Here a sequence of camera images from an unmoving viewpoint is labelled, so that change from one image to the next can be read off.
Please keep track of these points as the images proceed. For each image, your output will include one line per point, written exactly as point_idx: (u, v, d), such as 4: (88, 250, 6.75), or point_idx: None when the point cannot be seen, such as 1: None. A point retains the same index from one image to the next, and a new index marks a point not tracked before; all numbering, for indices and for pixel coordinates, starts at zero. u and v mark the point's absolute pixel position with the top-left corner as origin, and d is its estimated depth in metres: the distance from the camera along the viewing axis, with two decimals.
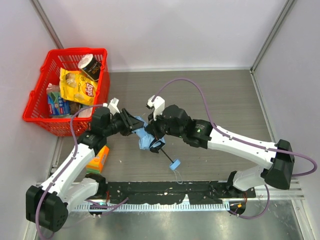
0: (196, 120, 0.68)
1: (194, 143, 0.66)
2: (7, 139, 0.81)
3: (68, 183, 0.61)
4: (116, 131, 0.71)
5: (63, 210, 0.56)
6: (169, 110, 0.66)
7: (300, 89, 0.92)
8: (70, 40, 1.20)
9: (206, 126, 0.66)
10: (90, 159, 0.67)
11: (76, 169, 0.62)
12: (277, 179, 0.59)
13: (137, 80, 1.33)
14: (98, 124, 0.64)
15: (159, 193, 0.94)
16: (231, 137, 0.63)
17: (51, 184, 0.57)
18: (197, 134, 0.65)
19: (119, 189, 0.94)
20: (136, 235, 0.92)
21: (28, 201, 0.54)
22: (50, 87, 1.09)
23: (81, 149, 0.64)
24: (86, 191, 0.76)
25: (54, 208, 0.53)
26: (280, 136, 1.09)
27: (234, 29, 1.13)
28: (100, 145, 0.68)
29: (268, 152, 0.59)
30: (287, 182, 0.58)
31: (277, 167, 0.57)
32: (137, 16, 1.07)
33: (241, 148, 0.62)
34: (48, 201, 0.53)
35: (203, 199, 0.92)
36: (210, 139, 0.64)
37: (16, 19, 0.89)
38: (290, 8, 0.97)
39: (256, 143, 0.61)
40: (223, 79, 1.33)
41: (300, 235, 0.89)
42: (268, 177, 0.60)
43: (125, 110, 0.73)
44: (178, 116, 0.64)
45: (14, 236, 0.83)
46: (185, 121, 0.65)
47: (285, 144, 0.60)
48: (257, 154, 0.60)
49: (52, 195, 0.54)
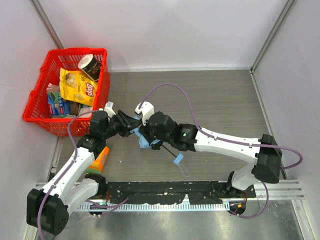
0: (182, 123, 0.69)
1: (182, 147, 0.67)
2: (7, 138, 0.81)
3: (69, 186, 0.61)
4: (114, 132, 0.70)
5: (64, 213, 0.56)
6: (154, 117, 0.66)
7: (300, 89, 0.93)
8: (70, 40, 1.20)
9: (191, 129, 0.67)
10: (90, 163, 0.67)
11: (76, 173, 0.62)
12: (265, 173, 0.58)
13: (137, 81, 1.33)
14: (96, 128, 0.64)
15: (159, 192, 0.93)
16: (216, 138, 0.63)
17: (52, 186, 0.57)
18: (183, 138, 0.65)
19: (119, 189, 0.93)
20: (137, 235, 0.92)
21: (29, 204, 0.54)
22: (50, 87, 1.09)
23: (81, 153, 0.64)
24: (86, 192, 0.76)
25: (56, 211, 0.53)
26: (280, 136, 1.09)
27: (233, 29, 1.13)
28: (100, 148, 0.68)
29: (252, 149, 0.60)
30: (275, 176, 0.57)
31: (262, 162, 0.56)
32: (137, 16, 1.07)
33: (226, 147, 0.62)
34: (49, 204, 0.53)
35: (203, 199, 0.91)
36: (196, 141, 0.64)
37: (16, 18, 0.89)
38: (290, 8, 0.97)
39: (239, 141, 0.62)
40: (223, 79, 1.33)
41: (300, 235, 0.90)
42: (257, 173, 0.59)
43: (120, 111, 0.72)
44: (163, 122, 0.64)
45: (14, 235, 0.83)
46: (171, 126, 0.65)
47: (269, 138, 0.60)
48: (242, 151, 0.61)
49: (54, 197, 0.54)
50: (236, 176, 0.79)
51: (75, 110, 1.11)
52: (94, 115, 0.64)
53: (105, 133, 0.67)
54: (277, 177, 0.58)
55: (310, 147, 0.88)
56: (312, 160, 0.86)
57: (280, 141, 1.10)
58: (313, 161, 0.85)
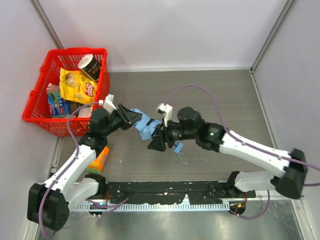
0: (209, 122, 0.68)
1: (206, 146, 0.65)
2: (7, 138, 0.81)
3: (70, 182, 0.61)
4: (115, 128, 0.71)
5: (65, 209, 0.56)
6: (183, 111, 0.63)
7: (300, 90, 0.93)
8: (70, 40, 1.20)
9: (219, 129, 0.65)
10: (91, 161, 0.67)
11: (78, 169, 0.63)
12: (287, 188, 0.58)
13: (137, 81, 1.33)
14: (96, 127, 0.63)
15: (159, 192, 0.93)
16: (244, 143, 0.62)
17: (55, 181, 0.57)
18: (209, 137, 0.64)
19: (119, 189, 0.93)
20: (136, 235, 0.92)
21: (30, 199, 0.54)
22: (50, 87, 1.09)
23: (83, 150, 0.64)
24: (87, 190, 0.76)
25: (57, 205, 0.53)
26: (280, 136, 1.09)
27: (233, 29, 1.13)
28: (102, 147, 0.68)
29: (280, 161, 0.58)
30: (298, 191, 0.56)
31: (289, 176, 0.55)
32: (137, 16, 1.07)
33: (254, 155, 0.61)
34: (51, 199, 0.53)
35: (203, 199, 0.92)
36: (222, 142, 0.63)
37: (15, 18, 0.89)
38: (291, 8, 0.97)
39: (269, 151, 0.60)
40: (223, 79, 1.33)
41: (300, 235, 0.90)
42: (280, 185, 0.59)
43: (121, 105, 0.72)
44: (193, 118, 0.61)
45: (14, 235, 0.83)
46: (199, 123, 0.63)
47: (299, 155, 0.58)
48: (270, 162, 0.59)
49: (55, 192, 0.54)
50: (246, 174, 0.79)
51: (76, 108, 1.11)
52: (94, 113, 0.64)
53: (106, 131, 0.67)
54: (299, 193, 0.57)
55: (309, 147, 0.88)
56: (312, 160, 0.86)
57: (280, 141, 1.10)
58: (313, 161, 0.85)
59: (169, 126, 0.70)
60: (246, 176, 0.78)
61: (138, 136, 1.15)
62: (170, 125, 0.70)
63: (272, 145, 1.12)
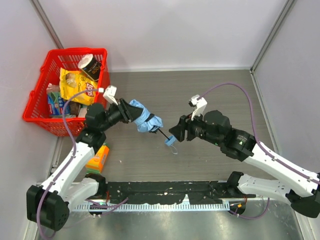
0: (236, 129, 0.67)
1: (232, 154, 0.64)
2: (7, 138, 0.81)
3: (68, 182, 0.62)
4: (114, 122, 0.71)
5: (65, 209, 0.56)
6: (211, 114, 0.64)
7: (300, 90, 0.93)
8: (70, 40, 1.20)
9: (248, 139, 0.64)
10: (89, 158, 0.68)
11: (75, 168, 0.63)
12: (309, 207, 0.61)
13: (137, 81, 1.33)
14: (93, 124, 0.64)
15: (159, 192, 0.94)
16: (275, 159, 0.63)
17: (52, 183, 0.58)
18: (237, 146, 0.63)
19: (119, 189, 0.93)
20: (137, 235, 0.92)
21: (29, 201, 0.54)
22: (50, 87, 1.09)
23: (81, 148, 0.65)
24: (86, 190, 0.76)
25: (55, 207, 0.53)
26: (280, 137, 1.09)
27: (233, 29, 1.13)
28: (100, 143, 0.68)
29: (310, 183, 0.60)
30: (317, 212, 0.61)
31: (318, 200, 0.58)
32: (137, 17, 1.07)
33: (283, 173, 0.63)
34: (48, 201, 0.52)
35: (203, 199, 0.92)
36: (252, 155, 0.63)
37: (15, 18, 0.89)
38: (291, 8, 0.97)
39: (300, 172, 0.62)
40: (223, 79, 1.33)
41: (300, 235, 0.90)
42: (301, 204, 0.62)
43: (122, 100, 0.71)
44: (221, 124, 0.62)
45: (14, 235, 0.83)
46: (227, 129, 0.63)
47: None
48: (298, 182, 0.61)
49: (52, 194, 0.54)
50: (254, 179, 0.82)
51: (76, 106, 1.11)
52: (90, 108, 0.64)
53: (103, 126, 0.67)
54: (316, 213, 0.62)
55: (309, 147, 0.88)
56: (312, 160, 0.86)
57: (280, 141, 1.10)
58: (313, 161, 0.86)
59: (195, 121, 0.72)
60: (254, 181, 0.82)
61: (138, 136, 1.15)
62: (196, 120, 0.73)
63: (272, 145, 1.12)
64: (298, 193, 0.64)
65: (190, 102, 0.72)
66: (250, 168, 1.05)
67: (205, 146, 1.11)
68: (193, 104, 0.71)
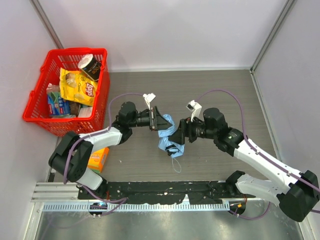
0: (232, 128, 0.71)
1: (222, 147, 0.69)
2: (7, 138, 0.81)
3: (95, 146, 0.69)
4: (140, 124, 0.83)
5: (84, 165, 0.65)
6: (209, 110, 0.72)
7: (300, 90, 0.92)
8: (70, 40, 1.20)
9: (238, 135, 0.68)
10: (113, 143, 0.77)
11: (105, 140, 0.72)
12: (291, 205, 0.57)
13: (137, 80, 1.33)
14: (124, 119, 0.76)
15: (159, 192, 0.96)
16: (258, 152, 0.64)
17: (88, 135, 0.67)
18: (227, 140, 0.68)
19: (119, 189, 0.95)
20: (137, 235, 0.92)
21: (64, 140, 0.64)
22: (50, 87, 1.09)
23: (113, 130, 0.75)
24: (94, 177, 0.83)
25: (85, 153, 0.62)
26: (280, 136, 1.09)
27: (233, 29, 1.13)
28: (126, 137, 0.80)
29: (289, 177, 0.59)
30: (301, 211, 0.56)
31: (293, 193, 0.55)
32: (137, 17, 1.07)
33: (264, 165, 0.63)
34: (84, 143, 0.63)
35: (203, 199, 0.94)
36: (237, 147, 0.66)
37: (15, 18, 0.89)
38: (291, 7, 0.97)
39: (281, 166, 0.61)
40: (223, 79, 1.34)
41: (300, 235, 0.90)
42: (284, 203, 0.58)
43: (155, 108, 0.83)
44: (216, 117, 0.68)
45: (14, 235, 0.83)
46: (221, 124, 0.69)
47: (311, 177, 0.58)
48: (278, 175, 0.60)
49: (86, 142, 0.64)
50: (252, 179, 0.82)
51: (76, 103, 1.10)
52: (123, 108, 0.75)
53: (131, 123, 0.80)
54: (302, 214, 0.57)
55: (309, 147, 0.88)
56: (312, 160, 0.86)
57: (280, 141, 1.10)
58: (313, 160, 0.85)
59: (195, 123, 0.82)
60: (252, 180, 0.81)
61: (138, 135, 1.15)
62: (195, 122, 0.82)
63: (272, 144, 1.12)
64: (285, 193, 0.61)
65: (189, 105, 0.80)
66: (250, 168, 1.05)
67: (205, 146, 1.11)
68: (191, 106, 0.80)
